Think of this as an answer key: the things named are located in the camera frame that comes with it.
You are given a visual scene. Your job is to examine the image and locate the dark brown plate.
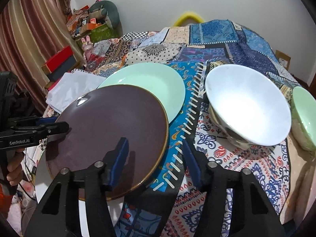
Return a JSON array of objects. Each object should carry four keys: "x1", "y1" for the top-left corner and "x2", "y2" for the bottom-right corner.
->
[{"x1": 46, "y1": 85, "x2": 169, "y2": 200}]

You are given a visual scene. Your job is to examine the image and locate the white patterned bowl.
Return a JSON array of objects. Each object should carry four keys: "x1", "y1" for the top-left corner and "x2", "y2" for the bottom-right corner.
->
[{"x1": 205, "y1": 64, "x2": 291, "y2": 150}]

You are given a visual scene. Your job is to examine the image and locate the mint green bowl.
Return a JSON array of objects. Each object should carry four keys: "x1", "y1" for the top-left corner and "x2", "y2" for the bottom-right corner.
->
[{"x1": 291, "y1": 86, "x2": 316, "y2": 153}]

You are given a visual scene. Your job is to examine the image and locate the mint green plate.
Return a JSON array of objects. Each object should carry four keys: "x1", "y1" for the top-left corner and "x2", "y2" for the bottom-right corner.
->
[{"x1": 99, "y1": 63, "x2": 185, "y2": 122}]

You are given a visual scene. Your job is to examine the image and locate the person's left hand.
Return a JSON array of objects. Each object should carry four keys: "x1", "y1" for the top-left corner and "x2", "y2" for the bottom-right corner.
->
[{"x1": 7, "y1": 149, "x2": 24, "y2": 186}]

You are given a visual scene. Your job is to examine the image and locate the white folded cloth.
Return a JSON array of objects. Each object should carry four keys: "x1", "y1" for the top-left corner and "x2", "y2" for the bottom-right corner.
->
[{"x1": 46, "y1": 71, "x2": 105, "y2": 113}]

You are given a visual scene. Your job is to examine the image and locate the red and black box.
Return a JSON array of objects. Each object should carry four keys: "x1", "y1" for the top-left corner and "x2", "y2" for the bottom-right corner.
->
[{"x1": 41, "y1": 46, "x2": 77, "y2": 82}]

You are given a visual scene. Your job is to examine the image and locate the patchwork tablecloth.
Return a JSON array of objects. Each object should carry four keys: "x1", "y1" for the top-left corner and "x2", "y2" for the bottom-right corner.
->
[{"x1": 86, "y1": 20, "x2": 298, "y2": 236}]

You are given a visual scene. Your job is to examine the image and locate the pink rabbit toy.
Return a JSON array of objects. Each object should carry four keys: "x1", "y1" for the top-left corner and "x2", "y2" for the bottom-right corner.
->
[{"x1": 81, "y1": 35, "x2": 94, "y2": 60}]

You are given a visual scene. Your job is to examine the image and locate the striped brown curtain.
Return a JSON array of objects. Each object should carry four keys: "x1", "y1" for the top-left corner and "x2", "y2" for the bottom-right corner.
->
[{"x1": 1, "y1": 0, "x2": 83, "y2": 112}]

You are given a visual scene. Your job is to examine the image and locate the green cardboard box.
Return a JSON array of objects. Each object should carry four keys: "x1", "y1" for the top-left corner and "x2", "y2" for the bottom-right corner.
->
[{"x1": 75, "y1": 24, "x2": 120, "y2": 47}]

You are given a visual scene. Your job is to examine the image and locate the yellow chair back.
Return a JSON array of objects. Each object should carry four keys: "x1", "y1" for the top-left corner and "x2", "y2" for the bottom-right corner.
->
[{"x1": 173, "y1": 11, "x2": 205, "y2": 27}]

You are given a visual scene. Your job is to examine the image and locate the cardboard box by wall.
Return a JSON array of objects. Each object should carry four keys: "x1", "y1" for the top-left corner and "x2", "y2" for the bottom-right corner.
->
[{"x1": 275, "y1": 50, "x2": 291, "y2": 70}]

